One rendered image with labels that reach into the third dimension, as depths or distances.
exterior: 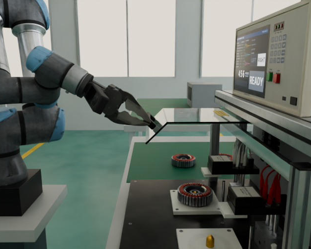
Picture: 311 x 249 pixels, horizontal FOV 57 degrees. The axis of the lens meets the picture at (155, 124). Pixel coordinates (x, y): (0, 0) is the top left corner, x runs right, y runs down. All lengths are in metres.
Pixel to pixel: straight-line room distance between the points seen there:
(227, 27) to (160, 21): 1.20
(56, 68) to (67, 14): 4.81
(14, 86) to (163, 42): 4.61
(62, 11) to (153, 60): 1.79
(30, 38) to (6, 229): 0.62
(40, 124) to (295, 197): 0.78
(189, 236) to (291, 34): 0.52
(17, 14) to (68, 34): 4.41
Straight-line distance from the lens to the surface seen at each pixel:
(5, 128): 1.00
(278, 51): 0.68
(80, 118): 5.59
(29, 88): 0.87
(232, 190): 0.71
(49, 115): 1.02
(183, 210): 0.90
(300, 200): 0.52
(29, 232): 0.95
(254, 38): 0.82
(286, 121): 0.56
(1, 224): 1.00
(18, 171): 1.03
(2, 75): 0.90
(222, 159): 0.92
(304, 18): 0.60
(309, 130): 0.50
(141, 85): 5.35
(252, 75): 0.81
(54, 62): 0.81
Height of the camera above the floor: 1.21
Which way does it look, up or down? 12 degrees down
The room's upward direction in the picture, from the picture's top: straight up
